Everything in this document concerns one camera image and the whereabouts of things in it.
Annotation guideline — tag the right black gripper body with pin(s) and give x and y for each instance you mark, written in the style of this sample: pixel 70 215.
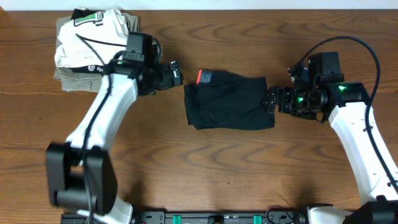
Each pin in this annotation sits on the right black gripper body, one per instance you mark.
pixel 299 104

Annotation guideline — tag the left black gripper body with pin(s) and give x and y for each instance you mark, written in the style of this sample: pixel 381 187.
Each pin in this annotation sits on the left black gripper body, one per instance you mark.
pixel 175 73

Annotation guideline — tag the black leggings with red waistband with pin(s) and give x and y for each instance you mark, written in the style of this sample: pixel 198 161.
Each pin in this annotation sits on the black leggings with red waistband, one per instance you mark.
pixel 221 99

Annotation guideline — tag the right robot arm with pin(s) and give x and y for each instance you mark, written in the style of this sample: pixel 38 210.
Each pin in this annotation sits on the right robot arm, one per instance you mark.
pixel 347 108

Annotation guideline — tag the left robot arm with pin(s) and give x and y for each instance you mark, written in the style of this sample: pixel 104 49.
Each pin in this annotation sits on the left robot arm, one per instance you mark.
pixel 80 173

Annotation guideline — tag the white folded t-shirt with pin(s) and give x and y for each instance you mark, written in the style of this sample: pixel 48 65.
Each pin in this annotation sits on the white folded t-shirt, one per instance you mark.
pixel 94 39

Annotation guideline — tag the khaki folded garment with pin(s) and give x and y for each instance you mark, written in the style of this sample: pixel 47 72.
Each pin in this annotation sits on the khaki folded garment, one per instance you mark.
pixel 76 81

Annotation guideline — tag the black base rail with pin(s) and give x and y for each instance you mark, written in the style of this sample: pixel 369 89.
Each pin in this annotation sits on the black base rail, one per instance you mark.
pixel 271 216

